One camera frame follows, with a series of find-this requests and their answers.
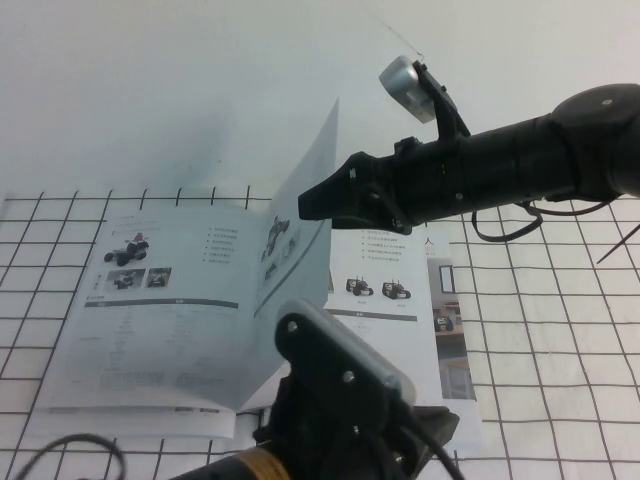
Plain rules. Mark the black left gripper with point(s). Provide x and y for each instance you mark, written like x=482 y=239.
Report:
x=340 y=440

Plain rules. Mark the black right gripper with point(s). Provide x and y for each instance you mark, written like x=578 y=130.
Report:
x=425 y=185

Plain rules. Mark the white product catalogue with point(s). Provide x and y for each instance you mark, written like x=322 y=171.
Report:
x=150 y=325

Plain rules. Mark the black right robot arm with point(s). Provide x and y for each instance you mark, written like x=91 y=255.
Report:
x=550 y=150

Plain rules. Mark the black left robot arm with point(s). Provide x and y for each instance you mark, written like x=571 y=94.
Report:
x=235 y=467

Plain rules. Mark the open book with photo page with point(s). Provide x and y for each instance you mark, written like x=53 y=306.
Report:
x=452 y=350

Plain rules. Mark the white black-grid checkered tablecloth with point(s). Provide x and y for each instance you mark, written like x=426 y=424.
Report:
x=550 y=350

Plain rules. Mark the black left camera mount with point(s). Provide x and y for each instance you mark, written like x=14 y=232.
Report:
x=310 y=345

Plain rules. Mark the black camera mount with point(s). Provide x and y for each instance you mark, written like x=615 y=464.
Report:
x=310 y=345
x=447 y=115

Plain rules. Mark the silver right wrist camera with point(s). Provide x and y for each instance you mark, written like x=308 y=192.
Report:
x=407 y=87

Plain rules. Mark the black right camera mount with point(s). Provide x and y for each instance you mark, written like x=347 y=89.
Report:
x=447 y=115

